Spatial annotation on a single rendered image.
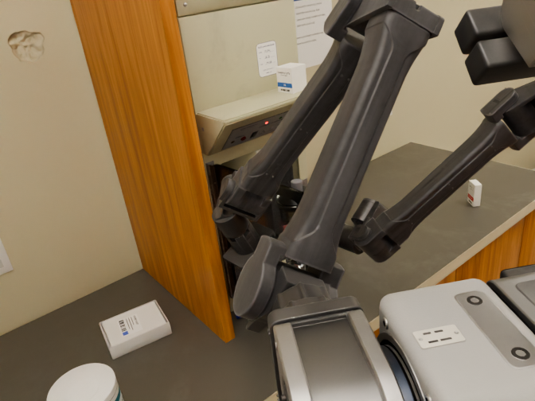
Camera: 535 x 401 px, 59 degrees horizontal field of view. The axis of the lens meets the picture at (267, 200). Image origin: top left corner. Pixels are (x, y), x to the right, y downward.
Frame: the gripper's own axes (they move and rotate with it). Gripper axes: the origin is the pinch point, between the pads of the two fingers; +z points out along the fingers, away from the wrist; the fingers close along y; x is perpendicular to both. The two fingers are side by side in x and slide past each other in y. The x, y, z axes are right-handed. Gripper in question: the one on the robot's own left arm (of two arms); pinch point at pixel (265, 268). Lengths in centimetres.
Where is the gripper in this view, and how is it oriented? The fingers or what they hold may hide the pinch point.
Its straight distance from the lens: 103.9
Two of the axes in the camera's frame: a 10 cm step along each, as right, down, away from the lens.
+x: 6.9, 2.6, -6.8
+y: -6.2, 7.1, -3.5
